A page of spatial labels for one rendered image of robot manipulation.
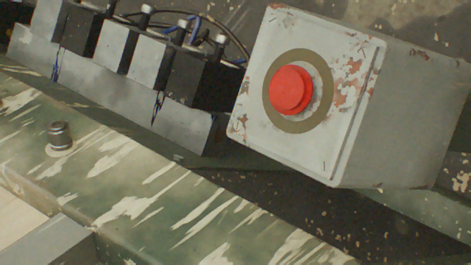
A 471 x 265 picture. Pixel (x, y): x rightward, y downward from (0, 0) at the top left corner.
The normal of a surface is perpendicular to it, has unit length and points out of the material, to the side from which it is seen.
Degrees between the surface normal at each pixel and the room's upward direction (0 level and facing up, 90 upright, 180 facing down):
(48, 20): 0
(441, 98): 90
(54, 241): 56
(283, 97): 0
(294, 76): 0
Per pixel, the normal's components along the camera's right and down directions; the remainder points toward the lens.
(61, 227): -0.09, -0.81
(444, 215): -0.61, -0.06
